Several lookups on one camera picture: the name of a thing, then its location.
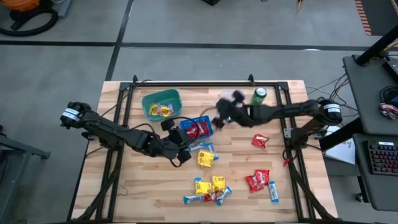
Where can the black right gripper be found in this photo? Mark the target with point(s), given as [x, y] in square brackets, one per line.
[239, 113]

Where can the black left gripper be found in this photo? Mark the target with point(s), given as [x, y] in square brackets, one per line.
[174, 140]

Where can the red candy packet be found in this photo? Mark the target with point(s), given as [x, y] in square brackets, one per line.
[206, 127]
[199, 133]
[211, 197]
[259, 141]
[253, 184]
[263, 175]
[189, 133]

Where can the white blue Hershey's bar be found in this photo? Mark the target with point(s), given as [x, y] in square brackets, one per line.
[224, 195]
[273, 191]
[197, 179]
[192, 199]
[196, 146]
[213, 149]

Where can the yellow candy packet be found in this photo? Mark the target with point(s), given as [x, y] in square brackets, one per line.
[168, 111]
[205, 158]
[202, 188]
[154, 109]
[218, 183]

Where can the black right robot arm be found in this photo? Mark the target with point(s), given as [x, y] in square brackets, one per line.
[289, 110]

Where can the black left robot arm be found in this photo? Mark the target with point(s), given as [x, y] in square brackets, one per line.
[105, 130]

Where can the colourful candy bag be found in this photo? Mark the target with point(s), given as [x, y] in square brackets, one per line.
[388, 111]

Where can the clear plastic container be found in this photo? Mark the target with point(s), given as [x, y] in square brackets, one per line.
[239, 93]

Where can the blue plastic mesh basket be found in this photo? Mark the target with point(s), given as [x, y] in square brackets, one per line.
[205, 118]

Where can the green Sprite can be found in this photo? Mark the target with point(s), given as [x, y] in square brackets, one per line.
[258, 98]

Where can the green plastic bin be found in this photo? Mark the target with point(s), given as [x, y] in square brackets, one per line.
[149, 98]

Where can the white paper box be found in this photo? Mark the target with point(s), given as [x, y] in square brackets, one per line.
[343, 152]

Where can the grey desk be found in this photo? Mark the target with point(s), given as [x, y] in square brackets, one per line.
[382, 193]
[363, 93]

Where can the black caster wheel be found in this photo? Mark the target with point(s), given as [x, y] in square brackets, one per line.
[360, 197]

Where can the black backlit keyboard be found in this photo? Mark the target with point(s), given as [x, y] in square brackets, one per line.
[384, 158]

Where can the black laptop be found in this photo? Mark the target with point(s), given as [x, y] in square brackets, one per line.
[392, 70]

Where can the grey metal cart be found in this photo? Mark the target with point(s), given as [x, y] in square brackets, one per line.
[18, 146]

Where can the black mat orange striped edge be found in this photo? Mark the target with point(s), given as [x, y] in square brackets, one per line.
[382, 15]

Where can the orange shop vacuum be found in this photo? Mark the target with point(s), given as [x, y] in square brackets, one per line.
[21, 3]

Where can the black stand post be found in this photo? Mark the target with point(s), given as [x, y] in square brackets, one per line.
[376, 46]

